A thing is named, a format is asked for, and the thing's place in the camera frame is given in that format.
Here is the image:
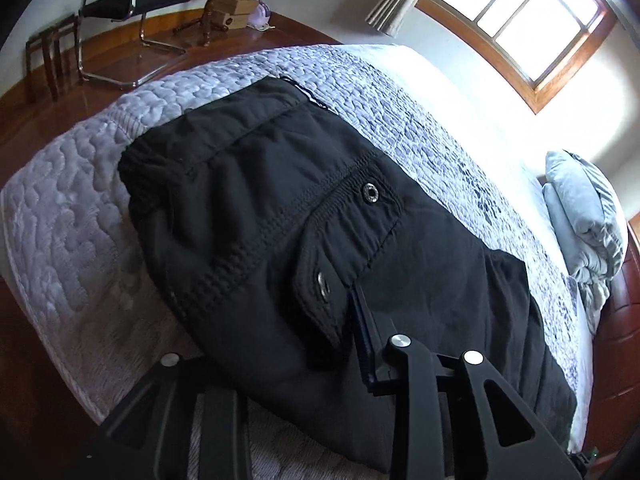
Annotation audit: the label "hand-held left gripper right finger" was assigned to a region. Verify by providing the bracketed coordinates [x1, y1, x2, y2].
[350, 285, 588, 480]

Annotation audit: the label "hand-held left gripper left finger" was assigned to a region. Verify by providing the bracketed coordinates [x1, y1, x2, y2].
[75, 352, 253, 480]

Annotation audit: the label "black pants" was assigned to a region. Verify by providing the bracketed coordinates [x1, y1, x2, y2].
[117, 76, 578, 476]

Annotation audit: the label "bed with grey quilt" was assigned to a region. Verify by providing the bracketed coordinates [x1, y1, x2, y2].
[0, 42, 596, 480]

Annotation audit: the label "wooden headboard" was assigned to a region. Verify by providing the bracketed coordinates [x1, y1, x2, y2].
[581, 210, 640, 463]

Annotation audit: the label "grey pillows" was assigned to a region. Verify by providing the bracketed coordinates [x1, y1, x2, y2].
[542, 149, 630, 335]

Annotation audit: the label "pale purple bag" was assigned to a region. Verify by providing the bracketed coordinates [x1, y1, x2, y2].
[248, 2, 275, 31]

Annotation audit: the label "brown cardboard box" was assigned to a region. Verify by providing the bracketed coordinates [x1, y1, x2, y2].
[219, 0, 260, 15]
[212, 10, 251, 30]

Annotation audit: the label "wooden coat stand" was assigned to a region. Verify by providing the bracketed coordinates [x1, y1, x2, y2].
[172, 0, 242, 47]

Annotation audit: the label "dark wooden stool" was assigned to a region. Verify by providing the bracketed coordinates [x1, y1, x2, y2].
[25, 14, 84, 104]

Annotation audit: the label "wooden framed window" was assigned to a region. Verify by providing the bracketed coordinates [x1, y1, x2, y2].
[370, 0, 619, 115]

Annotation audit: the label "black chrome frame chair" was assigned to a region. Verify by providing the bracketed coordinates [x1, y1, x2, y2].
[77, 0, 211, 89]

